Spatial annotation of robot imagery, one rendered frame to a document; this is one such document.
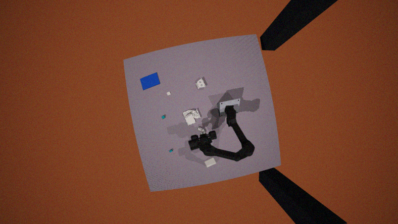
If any blue flat plate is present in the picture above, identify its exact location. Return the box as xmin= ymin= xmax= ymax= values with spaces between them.
xmin=140 ymin=73 xmax=160 ymax=90

